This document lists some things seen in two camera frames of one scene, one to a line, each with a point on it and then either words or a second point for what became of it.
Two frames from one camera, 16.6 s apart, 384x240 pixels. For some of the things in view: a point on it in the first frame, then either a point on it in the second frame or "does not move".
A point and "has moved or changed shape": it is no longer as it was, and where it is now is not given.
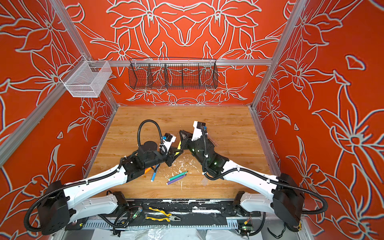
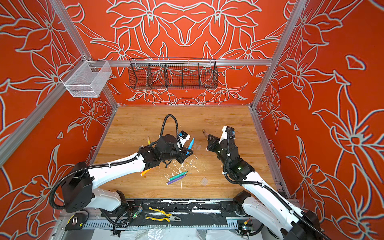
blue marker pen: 155,172 has moved or changed shape
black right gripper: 186,140 to 212,145
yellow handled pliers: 169,217 does not move
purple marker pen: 175,180 does not move
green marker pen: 177,175 does not move
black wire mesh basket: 164,73 does not move
